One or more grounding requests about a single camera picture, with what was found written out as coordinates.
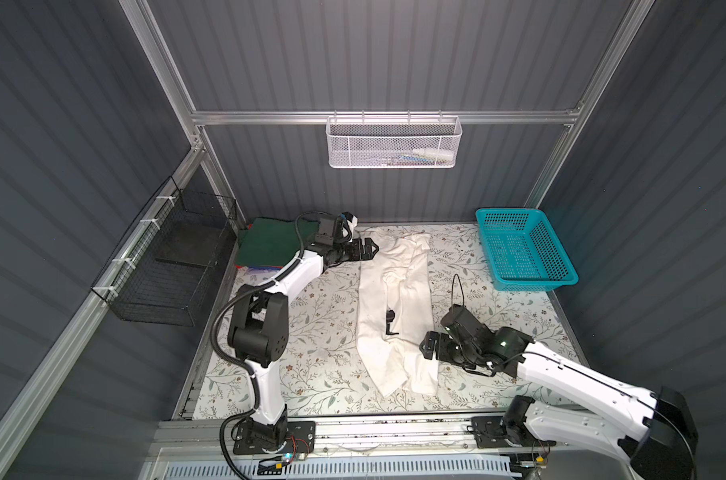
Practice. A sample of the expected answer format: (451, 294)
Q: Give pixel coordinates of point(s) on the white slotted cable duct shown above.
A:
(415, 467)

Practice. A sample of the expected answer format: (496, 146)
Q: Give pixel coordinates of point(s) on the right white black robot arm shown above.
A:
(652, 432)

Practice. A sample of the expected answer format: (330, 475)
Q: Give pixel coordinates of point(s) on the white bottle in basket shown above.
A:
(435, 154)

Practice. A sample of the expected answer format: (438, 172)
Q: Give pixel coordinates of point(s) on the white wire mesh basket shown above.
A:
(386, 141)

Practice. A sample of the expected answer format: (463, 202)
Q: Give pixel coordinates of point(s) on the teal plastic basket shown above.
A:
(523, 250)

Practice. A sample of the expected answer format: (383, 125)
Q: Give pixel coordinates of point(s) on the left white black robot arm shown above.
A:
(251, 330)

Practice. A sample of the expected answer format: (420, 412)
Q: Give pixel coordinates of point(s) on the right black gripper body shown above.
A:
(444, 347)

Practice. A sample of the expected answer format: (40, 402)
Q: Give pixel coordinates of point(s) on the white t shirt with print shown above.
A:
(395, 314)

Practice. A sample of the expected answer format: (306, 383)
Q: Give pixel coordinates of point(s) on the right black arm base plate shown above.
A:
(497, 431)

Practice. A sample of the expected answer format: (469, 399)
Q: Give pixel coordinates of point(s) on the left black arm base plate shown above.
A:
(252, 438)

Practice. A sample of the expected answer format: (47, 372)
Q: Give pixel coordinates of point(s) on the black wire mesh basket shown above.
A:
(174, 260)

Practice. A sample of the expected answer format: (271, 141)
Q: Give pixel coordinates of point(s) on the folded green t shirt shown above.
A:
(267, 244)

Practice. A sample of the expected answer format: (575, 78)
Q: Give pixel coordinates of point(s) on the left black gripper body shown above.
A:
(352, 252)

